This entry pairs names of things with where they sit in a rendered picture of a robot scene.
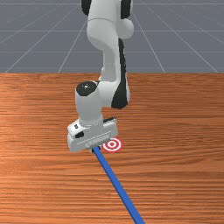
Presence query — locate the long blue stick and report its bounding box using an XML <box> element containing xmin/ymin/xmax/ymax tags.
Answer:
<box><xmin>92</xmin><ymin>146</ymin><xmax>146</xmax><ymax>224</ymax></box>

